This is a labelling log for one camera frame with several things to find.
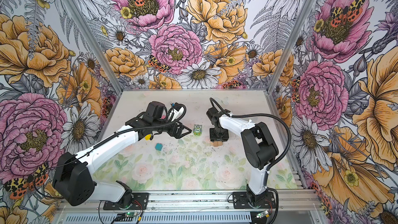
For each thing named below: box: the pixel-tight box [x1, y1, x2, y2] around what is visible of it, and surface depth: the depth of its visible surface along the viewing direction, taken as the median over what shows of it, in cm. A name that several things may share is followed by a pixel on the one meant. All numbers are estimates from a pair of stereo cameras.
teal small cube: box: [154, 142, 164, 151], surface depth 94 cm
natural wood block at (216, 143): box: [212, 140, 223, 147], surface depth 93 cm
